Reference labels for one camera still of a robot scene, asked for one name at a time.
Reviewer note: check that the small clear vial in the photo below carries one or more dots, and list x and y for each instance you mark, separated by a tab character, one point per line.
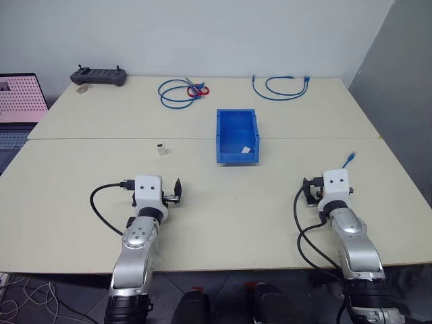
162	150

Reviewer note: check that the dark grey handheld controller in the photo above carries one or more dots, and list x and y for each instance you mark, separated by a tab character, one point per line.
98	77

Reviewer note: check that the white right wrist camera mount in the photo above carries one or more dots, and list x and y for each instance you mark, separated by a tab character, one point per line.
335	187

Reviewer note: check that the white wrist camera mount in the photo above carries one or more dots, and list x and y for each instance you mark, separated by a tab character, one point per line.
335	187
148	195

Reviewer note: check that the laptop with pink screen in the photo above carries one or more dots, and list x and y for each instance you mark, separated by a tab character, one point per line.
20	101

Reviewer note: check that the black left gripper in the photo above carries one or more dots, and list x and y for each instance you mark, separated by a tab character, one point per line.
168	198

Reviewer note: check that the blue plastic storage bin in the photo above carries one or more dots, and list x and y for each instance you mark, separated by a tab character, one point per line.
236	135

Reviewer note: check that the dark rounded shape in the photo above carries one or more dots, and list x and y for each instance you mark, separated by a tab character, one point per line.
266	303
192	307

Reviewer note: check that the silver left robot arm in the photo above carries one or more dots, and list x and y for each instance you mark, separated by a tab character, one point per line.
133	249

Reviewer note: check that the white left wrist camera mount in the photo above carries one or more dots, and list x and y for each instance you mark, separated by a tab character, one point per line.
148	195

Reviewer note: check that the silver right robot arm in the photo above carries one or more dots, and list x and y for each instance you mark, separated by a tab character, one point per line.
354	243

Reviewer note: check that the white paper label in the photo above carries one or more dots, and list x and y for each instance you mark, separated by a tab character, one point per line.
246	150

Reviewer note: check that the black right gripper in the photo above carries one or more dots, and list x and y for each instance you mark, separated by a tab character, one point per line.
318	192

